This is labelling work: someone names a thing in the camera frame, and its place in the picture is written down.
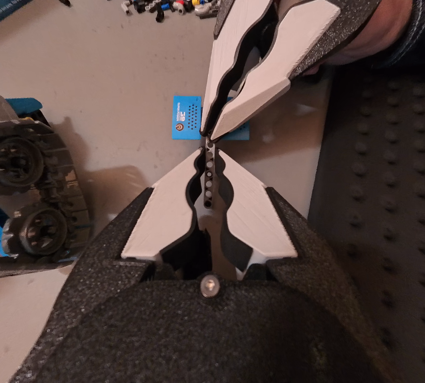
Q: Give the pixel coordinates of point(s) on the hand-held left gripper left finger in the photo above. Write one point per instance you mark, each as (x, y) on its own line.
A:
(159, 223)

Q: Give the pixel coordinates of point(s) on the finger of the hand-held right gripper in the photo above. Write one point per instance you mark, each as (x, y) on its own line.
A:
(235, 24)
(292, 47)

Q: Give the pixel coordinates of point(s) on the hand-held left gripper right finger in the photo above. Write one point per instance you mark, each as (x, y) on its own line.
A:
(259, 223)

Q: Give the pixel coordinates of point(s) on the blue curved panels beam assembly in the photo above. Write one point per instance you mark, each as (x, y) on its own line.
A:
(186, 117)

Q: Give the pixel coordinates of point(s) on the blue grey tracked toy robot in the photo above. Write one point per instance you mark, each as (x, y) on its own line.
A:
(36, 190)

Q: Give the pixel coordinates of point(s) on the grey desk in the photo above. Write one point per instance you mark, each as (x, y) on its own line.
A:
(116, 74)

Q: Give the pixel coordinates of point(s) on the person's right hand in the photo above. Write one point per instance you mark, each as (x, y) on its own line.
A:
(381, 31)

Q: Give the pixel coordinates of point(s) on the black dimpled pad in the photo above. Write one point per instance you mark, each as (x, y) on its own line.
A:
(375, 207)

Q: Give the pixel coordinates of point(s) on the small black pin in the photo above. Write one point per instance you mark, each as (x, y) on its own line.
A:
(63, 1)

